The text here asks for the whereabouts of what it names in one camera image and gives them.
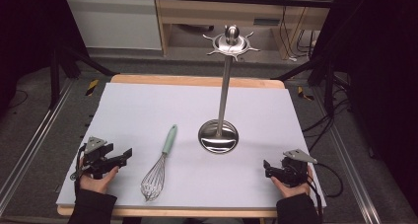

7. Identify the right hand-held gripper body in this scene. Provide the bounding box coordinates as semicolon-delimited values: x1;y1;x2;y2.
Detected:
278;148;319;188

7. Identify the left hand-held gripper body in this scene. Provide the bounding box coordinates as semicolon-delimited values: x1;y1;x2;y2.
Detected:
78;136;115;181

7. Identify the person's right hand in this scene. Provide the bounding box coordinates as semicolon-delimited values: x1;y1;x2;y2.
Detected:
270;165;314;199

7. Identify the person's left hand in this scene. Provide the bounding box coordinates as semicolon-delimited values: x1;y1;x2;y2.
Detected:
78;158;120;195

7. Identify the yellow black striped marker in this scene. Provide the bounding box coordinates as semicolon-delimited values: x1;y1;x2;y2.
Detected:
85;79;100;97
297;86;315;103

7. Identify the white table mat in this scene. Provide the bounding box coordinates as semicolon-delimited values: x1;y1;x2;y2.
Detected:
55;82;327;209

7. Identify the steel utensil hanging stand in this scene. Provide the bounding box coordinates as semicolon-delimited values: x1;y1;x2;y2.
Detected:
197;24;261;155

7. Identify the black metal stand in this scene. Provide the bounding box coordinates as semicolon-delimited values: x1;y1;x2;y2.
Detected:
48;42;119;111
270;49;351;114

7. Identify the white cabinet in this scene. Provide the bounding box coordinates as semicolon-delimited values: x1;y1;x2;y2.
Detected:
64;0;163;51

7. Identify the wooden desk furniture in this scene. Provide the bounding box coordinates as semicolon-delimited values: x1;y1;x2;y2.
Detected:
153;0;339;60

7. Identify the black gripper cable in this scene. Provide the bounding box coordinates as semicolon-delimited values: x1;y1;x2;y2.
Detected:
69;144;87;198
305;162;345;224

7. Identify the whisk with green handle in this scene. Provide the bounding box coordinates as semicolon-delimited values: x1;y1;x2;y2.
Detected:
140;123;178;203

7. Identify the bundle of black floor cables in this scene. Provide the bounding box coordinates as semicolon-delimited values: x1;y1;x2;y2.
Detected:
301;85;353;153

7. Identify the metal floor rail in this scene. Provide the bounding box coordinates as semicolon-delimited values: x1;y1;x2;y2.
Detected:
312;85;383;224
0;79;75;215

